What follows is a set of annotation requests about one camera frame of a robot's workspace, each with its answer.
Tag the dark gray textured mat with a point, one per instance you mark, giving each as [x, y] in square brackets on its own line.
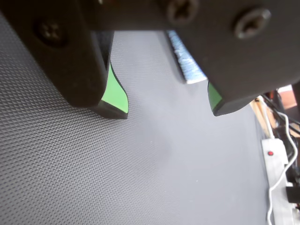
[117, 168]

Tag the black power plug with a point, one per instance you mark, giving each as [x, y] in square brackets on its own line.
[293, 194]

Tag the brown carton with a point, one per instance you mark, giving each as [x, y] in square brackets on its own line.
[289, 97]

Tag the white power strip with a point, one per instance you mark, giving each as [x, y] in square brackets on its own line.
[279, 192]

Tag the light blue yarn block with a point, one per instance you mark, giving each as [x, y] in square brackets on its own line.
[187, 63]

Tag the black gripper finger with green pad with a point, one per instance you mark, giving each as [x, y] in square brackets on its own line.
[239, 63]
[70, 61]

